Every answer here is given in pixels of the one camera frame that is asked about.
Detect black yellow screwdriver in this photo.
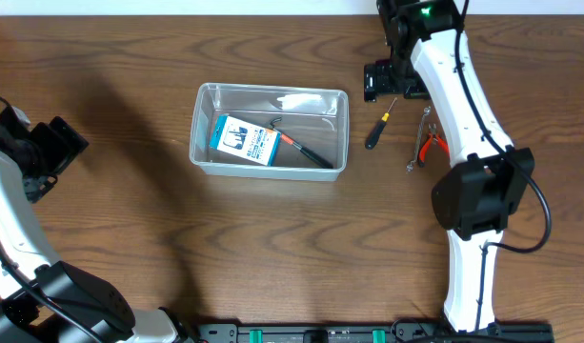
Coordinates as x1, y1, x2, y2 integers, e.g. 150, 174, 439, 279
364, 97, 398, 150

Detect red handled pliers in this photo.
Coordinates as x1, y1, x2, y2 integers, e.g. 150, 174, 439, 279
417, 124, 450, 168

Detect silver double-ended wrench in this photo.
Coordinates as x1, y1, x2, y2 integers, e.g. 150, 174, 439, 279
406, 106, 431, 172

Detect small hammer black red handle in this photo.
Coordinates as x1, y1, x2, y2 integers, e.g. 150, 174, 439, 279
269, 117, 333, 169

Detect clear plastic storage container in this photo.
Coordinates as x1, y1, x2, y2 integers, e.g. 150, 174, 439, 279
189, 83, 350, 181

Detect blue white cardboard box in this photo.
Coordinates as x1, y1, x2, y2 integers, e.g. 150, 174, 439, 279
210, 114, 280, 166

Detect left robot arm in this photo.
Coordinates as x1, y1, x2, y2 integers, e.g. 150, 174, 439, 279
0, 103, 199, 342

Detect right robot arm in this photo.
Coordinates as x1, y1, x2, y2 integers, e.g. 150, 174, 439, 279
364, 1, 534, 333

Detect black left cable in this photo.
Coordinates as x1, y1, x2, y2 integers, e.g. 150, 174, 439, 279
0, 90, 107, 343

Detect black cable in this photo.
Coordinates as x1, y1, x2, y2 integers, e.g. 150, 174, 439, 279
0, 90, 107, 343
453, 0, 554, 333

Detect black right cable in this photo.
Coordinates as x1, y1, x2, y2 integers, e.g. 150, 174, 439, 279
453, 0, 554, 333

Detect black mounting rail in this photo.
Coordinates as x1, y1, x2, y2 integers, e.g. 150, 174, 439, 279
194, 319, 555, 343

